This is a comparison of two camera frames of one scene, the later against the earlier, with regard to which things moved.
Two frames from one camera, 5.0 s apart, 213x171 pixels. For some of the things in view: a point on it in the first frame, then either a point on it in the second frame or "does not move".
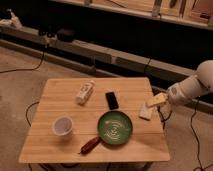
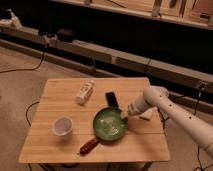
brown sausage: [89, 145] does not move
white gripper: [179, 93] to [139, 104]
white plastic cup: [62, 125] does not move
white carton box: [85, 92] does not move
